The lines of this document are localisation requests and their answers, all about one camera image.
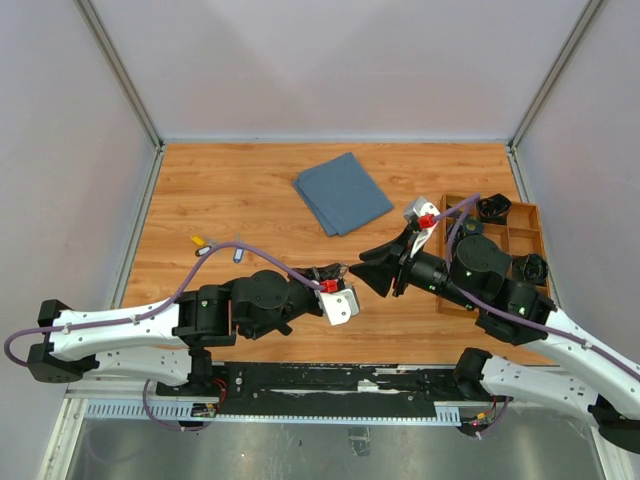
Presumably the light blue key tag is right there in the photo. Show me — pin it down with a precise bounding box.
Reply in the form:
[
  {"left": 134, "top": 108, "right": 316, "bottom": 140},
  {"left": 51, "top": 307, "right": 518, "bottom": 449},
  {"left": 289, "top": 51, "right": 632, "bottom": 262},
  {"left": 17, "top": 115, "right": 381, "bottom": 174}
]
[{"left": 233, "top": 248, "right": 244, "bottom": 263}]

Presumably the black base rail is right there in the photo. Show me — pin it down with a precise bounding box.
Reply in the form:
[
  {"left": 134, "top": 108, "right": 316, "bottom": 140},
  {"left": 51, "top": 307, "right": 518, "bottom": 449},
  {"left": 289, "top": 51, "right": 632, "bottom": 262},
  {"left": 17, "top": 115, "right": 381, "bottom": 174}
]
[{"left": 142, "top": 360, "right": 514, "bottom": 426}]

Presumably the folded blue cloth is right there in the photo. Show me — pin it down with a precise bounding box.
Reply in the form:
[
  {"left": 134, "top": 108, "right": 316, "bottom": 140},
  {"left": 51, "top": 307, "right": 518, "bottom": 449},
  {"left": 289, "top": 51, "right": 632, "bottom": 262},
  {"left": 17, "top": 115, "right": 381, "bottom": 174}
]
[{"left": 292, "top": 152, "right": 393, "bottom": 237}]

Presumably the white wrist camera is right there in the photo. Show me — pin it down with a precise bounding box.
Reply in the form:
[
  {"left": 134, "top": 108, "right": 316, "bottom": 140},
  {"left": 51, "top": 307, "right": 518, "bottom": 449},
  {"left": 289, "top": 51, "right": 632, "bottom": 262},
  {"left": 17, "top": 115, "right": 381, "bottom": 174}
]
[
  {"left": 403, "top": 197, "right": 440, "bottom": 258},
  {"left": 316, "top": 284, "right": 360, "bottom": 326}
]

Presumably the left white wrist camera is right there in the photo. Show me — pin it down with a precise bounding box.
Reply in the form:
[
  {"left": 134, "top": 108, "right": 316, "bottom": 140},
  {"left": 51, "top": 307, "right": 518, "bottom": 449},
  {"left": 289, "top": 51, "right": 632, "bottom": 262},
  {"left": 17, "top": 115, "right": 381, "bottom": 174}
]
[{"left": 316, "top": 284, "right": 360, "bottom": 326}]

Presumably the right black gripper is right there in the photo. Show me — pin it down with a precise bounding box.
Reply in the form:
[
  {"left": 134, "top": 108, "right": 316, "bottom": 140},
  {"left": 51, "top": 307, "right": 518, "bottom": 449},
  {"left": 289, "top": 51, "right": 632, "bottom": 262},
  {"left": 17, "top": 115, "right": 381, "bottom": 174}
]
[{"left": 349, "top": 223, "right": 479, "bottom": 309}]

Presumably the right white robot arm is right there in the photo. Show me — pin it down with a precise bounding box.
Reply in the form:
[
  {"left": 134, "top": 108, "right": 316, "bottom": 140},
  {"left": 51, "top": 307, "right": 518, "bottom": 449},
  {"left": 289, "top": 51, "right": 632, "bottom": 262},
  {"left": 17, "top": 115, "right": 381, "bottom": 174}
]
[{"left": 349, "top": 229, "right": 639, "bottom": 453}]

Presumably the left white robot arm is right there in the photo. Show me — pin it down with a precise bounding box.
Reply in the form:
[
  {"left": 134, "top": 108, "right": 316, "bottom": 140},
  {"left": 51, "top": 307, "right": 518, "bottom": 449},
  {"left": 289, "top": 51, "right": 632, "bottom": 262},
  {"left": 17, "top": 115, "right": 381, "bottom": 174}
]
[{"left": 27, "top": 264, "right": 360, "bottom": 396}]

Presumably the dark green rolled tie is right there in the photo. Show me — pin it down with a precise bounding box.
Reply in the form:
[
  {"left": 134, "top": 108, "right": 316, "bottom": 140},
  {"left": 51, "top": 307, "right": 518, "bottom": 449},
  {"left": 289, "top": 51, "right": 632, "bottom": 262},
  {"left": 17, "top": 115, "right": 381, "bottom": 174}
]
[{"left": 511, "top": 252, "right": 549, "bottom": 286}]

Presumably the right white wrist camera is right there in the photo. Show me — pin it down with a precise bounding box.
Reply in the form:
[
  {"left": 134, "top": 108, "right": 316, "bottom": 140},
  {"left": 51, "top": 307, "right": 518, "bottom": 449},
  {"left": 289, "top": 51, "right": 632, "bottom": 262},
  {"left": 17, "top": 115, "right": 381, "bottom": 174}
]
[{"left": 403, "top": 197, "right": 440, "bottom": 258}]

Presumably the wooden compartment tray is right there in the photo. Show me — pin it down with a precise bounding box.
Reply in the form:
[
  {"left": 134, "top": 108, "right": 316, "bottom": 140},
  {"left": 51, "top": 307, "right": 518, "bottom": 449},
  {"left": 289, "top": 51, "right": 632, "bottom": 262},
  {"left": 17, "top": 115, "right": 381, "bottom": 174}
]
[{"left": 436, "top": 193, "right": 551, "bottom": 318}]

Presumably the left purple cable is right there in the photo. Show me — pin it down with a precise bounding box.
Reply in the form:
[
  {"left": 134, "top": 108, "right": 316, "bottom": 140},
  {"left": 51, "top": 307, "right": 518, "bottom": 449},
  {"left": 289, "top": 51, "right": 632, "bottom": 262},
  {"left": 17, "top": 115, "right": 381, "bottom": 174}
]
[{"left": 3, "top": 241, "right": 329, "bottom": 366}]

